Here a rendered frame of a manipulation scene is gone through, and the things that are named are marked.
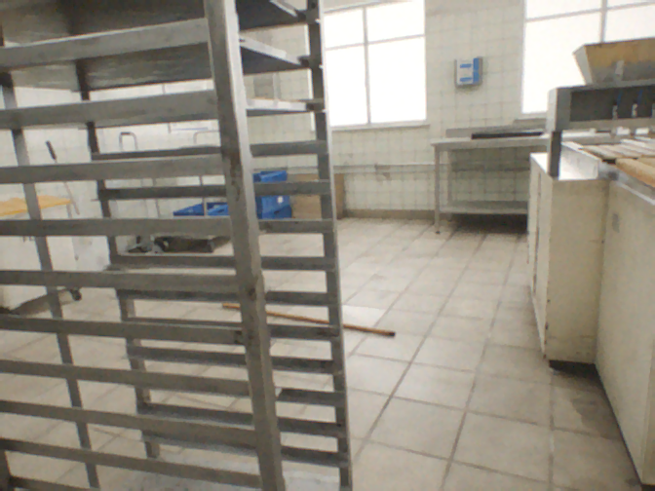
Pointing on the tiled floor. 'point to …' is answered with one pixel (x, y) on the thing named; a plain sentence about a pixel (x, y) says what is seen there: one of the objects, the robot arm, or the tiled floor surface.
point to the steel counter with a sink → (456, 139)
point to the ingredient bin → (13, 249)
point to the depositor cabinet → (566, 261)
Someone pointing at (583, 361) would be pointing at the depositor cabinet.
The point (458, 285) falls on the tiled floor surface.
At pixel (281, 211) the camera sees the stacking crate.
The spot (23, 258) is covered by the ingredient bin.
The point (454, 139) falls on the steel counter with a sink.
